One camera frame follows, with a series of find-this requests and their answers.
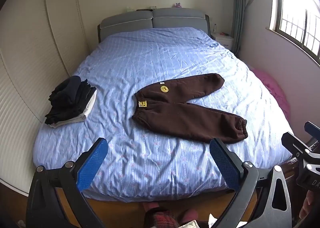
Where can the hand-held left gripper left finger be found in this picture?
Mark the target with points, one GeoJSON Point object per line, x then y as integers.
{"type": "Point", "coordinates": [92, 165]}

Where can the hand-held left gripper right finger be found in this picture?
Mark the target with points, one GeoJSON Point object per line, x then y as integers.
{"type": "Point", "coordinates": [225, 165]}

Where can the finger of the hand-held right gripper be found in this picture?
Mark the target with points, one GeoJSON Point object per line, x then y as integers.
{"type": "Point", "coordinates": [295, 146]}
{"type": "Point", "coordinates": [313, 129]}

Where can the brown pants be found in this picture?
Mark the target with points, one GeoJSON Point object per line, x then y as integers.
{"type": "Point", "coordinates": [187, 118]}

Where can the person's right hand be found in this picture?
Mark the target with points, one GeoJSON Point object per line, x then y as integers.
{"type": "Point", "coordinates": [310, 205]}

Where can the pink cloth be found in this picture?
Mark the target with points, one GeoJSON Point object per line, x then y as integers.
{"type": "Point", "coordinates": [275, 90]}

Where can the white folded garment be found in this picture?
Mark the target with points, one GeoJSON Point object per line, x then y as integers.
{"type": "Point", "coordinates": [87, 110]}

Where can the pink slipper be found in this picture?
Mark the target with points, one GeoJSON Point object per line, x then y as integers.
{"type": "Point", "coordinates": [190, 216]}

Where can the stack of dark folded clothes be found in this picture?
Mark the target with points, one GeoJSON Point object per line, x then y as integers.
{"type": "Point", "coordinates": [67, 98]}

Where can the red plaid cloth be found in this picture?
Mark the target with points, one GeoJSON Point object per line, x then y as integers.
{"type": "Point", "coordinates": [162, 219]}

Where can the window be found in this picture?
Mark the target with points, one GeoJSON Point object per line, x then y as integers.
{"type": "Point", "coordinates": [295, 18]}

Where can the white nightstand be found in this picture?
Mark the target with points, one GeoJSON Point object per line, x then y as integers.
{"type": "Point", "coordinates": [225, 41]}

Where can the bed with blue striped cover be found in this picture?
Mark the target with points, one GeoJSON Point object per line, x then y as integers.
{"type": "Point", "coordinates": [150, 55]}

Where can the clear bottle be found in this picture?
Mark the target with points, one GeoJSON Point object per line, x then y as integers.
{"type": "Point", "coordinates": [215, 28]}

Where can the white wardrobe doors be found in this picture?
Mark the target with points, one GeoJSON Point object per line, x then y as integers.
{"type": "Point", "coordinates": [25, 43]}

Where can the green curtain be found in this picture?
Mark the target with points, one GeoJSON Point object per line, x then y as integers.
{"type": "Point", "coordinates": [240, 5]}

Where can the grey padded headboard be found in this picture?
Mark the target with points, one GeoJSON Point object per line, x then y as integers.
{"type": "Point", "coordinates": [175, 18]}

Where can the purple toy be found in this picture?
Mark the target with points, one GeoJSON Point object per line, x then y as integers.
{"type": "Point", "coordinates": [178, 5]}

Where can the wooden bed frame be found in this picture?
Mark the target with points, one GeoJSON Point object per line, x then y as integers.
{"type": "Point", "coordinates": [112, 206]}

